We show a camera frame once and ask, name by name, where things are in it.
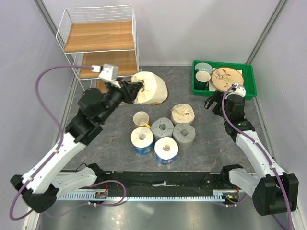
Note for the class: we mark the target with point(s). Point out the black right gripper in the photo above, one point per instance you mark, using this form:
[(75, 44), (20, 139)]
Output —
[(217, 97)]

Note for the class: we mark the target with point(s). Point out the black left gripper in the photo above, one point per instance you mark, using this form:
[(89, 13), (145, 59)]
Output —
[(132, 89)]

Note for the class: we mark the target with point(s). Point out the beige paper roll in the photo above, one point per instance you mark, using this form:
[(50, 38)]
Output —
[(182, 114), (154, 90)]

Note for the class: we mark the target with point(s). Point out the grey paper roll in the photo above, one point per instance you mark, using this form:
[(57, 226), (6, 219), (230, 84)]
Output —
[(184, 135), (163, 127)]

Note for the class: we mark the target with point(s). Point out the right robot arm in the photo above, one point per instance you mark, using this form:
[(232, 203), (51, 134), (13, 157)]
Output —
[(273, 191)]

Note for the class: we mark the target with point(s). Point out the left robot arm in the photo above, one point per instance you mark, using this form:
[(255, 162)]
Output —
[(39, 187)]

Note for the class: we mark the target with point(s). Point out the white square plate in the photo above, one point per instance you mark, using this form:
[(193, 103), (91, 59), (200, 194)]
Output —
[(213, 87)]

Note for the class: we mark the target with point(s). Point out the dark green white cup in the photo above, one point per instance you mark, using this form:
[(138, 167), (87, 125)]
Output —
[(202, 79)]

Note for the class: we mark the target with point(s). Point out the orange floral plate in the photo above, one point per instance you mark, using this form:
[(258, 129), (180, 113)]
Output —
[(225, 77)]

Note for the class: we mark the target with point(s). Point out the yellow ceramic mug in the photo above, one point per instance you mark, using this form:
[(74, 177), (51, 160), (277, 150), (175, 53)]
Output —
[(141, 119)]

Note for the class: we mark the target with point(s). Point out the light green bowl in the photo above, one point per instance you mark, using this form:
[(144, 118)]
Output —
[(202, 66)]

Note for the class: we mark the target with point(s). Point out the green plastic tray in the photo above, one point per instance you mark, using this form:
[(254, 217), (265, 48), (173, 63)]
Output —
[(248, 76)]

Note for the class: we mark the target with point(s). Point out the white blue paper roll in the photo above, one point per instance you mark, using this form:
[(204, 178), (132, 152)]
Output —
[(166, 150), (142, 139)]

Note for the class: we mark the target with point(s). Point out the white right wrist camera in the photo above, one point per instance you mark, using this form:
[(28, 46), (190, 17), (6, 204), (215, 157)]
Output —
[(238, 89)]

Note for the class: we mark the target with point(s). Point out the white wire three-tier shelf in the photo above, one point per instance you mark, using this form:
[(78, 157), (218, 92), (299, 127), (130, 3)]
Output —
[(99, 35)]

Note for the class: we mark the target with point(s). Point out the grey slotted cable duct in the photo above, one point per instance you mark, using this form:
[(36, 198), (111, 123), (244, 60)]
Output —
[(158, 194)]

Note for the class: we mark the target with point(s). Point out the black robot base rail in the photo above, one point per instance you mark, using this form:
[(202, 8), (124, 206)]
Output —
[(153, 180)]

